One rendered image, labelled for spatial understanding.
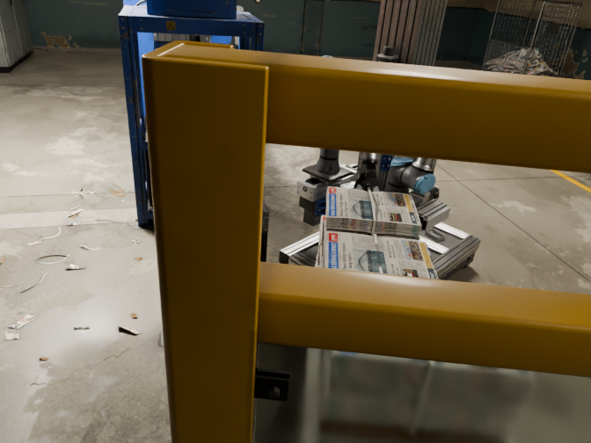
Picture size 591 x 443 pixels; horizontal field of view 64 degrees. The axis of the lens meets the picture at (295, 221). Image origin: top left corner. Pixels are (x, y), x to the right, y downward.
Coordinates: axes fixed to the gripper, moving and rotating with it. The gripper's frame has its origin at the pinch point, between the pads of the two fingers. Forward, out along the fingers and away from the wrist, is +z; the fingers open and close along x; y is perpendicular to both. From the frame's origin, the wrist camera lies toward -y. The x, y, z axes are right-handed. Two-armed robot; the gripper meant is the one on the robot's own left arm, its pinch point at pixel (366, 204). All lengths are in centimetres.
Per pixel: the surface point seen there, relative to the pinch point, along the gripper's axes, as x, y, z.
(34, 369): 157, 27, 99
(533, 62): -338, 618, -323
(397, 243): -7.5, -42.4, 16.5
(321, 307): 23, -171, 23
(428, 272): -16, -57, 25
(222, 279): 31, -174, 21
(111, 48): 467, 744, -327
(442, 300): 12, -169, 21
